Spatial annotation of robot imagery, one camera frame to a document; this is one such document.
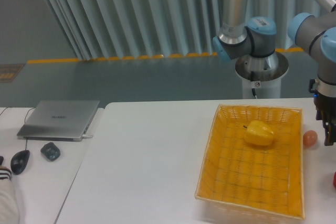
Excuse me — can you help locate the silver closed laptop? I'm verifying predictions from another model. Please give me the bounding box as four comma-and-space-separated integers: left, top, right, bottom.
17, 100, 99, 142

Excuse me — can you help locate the yellow bell pepper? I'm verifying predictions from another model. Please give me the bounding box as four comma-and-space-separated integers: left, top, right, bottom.
243, 120, 275, 146

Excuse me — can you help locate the black computer mouse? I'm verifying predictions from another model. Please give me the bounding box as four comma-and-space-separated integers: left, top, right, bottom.
10, 150, 30, 175

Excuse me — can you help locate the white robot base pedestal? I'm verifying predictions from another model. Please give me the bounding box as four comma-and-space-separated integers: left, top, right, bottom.
235, 52, 289, 99

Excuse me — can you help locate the yellow wicker basket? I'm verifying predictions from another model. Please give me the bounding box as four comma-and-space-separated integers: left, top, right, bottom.
195, 104, 305, 219

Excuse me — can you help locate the dark grey earbuds case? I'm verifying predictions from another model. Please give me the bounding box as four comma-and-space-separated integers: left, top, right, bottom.
40, 142, 61, 162

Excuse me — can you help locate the red fruit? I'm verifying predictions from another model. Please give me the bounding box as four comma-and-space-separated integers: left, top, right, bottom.
332, 172, 336, 188

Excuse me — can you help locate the orange peach fruit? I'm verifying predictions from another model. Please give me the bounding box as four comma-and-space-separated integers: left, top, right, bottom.
303, 130, 318, 147

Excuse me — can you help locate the black mouse cable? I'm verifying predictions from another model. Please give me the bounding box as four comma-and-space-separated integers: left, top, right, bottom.
0, 107, 36, 152

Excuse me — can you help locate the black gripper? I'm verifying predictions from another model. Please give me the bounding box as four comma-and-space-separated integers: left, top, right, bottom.
308, 79, 335, 146

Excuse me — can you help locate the person's white sleeved forearm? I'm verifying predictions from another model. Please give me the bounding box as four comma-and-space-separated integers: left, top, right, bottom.
1, 156, 20, 223

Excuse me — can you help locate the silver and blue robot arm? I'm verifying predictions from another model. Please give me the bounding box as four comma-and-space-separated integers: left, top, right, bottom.
213, 0, 335, 146

